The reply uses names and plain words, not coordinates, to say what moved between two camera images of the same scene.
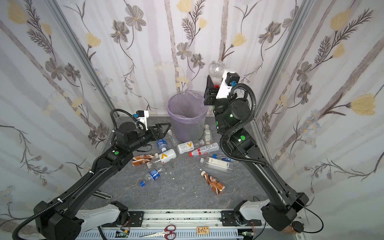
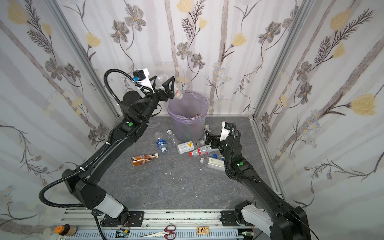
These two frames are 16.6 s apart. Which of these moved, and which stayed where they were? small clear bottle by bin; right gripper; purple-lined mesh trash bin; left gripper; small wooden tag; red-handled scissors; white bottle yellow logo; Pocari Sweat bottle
Moved: white bottle yellow logo; right gripper; left gripper
Stayed: purple-lined mesh trash bin; small clear bottle by bin; small wooden tag; Pocari Sweat bottle; red-handled scissors
